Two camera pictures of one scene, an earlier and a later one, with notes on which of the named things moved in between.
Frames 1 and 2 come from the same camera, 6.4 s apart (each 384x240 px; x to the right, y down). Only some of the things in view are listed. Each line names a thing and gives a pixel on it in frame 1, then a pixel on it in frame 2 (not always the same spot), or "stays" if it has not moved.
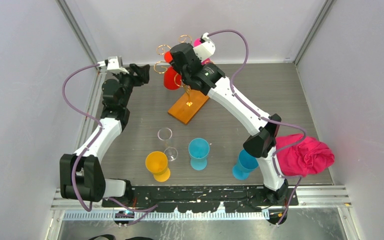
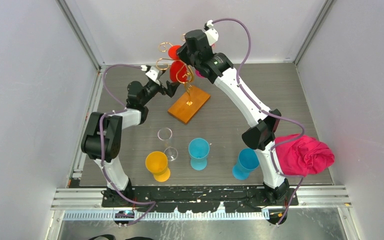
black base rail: (194, 199) stays
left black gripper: (142, 77) to (171, 88)
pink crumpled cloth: (306, 157) stays
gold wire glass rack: (189, 101) stays
